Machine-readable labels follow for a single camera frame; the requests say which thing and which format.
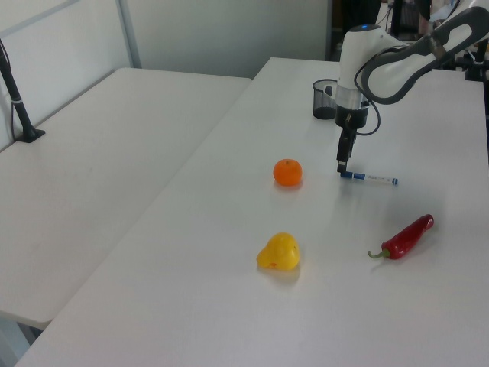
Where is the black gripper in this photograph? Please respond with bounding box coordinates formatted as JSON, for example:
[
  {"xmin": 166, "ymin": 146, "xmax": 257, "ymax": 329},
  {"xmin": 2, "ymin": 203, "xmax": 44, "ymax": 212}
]
[{"xmin": 335, "ymin": 106, "xmax": 370, "ymax": 177}]

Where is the blue white marker pen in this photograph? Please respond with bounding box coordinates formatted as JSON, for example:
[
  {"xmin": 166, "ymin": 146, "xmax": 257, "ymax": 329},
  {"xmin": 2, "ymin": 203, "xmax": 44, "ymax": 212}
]
[{"xmin": 340, "ymin": 171, "xmax": 400, "ymax": 187}]

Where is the black mesh pen cup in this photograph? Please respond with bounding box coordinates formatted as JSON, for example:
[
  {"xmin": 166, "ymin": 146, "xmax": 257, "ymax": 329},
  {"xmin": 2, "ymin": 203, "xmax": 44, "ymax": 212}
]
[{"xmin": 312, "ymin": 78, "xmax": 339, "ymax": 120}]

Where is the orange mandarin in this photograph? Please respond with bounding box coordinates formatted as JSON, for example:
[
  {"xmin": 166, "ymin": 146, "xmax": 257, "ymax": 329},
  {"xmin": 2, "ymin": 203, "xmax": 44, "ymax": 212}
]
[{"xmin": 272, "ymin": 158, "xmax": 304, "ymax": 187}]

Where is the red chili pepper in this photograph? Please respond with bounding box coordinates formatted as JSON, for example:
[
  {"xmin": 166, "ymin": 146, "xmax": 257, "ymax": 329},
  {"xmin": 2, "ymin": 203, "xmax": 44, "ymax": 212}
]
[{"xmin": 367, "ymin": 213, "xmax": 435, "ymax": 261}]

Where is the black clamp stand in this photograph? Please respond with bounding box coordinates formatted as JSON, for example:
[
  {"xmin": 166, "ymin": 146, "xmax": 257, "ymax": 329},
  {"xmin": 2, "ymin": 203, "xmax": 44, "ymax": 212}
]
[{"xmin": 464, "ymin": 36, "xmax": 489, "ymax": 82}]

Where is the white side table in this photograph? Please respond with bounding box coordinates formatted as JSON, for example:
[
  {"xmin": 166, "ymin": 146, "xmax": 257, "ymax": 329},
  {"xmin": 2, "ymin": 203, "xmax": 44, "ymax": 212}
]
[{"xmin": 0, "ymin": 67, "xmax": 253, "ymax": 330}]

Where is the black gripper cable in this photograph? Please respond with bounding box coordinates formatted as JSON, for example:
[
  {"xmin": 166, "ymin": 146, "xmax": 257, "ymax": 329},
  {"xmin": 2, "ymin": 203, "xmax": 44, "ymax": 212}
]
[{"xmin": 353, "ymin": 57, "xmax": 382, "ymax": 135}]

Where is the grey partition post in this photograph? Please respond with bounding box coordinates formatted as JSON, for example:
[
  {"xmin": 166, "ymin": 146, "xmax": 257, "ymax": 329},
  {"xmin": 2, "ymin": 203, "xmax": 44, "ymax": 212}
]
[{"xmin": 117, "ymin": 0, "xmax": 141, "ymax": 70}]

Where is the black camera stand pole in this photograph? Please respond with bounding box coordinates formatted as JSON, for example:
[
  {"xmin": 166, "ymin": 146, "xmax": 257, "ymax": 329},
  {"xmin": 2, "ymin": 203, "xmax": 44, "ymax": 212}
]
[{"xmin": 0, "ymin": 37, "xmax": 46, "ymax": 145}]

